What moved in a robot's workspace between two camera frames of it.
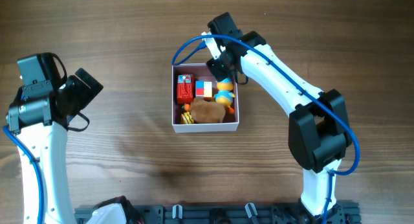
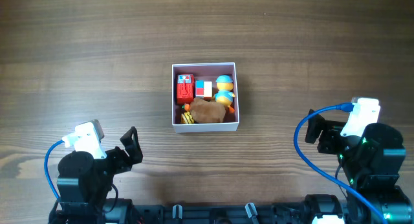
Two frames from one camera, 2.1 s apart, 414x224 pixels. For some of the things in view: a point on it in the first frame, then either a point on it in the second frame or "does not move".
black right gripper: x=211 y=65 → x=330 y=131
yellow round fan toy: x=187 y=118 does not move
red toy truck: x=185 y=89 does not move
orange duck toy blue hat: x=225 y=95 does not move
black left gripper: x=87 y=93 → x=133 y=149
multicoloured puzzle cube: x=204 y=89 does not move
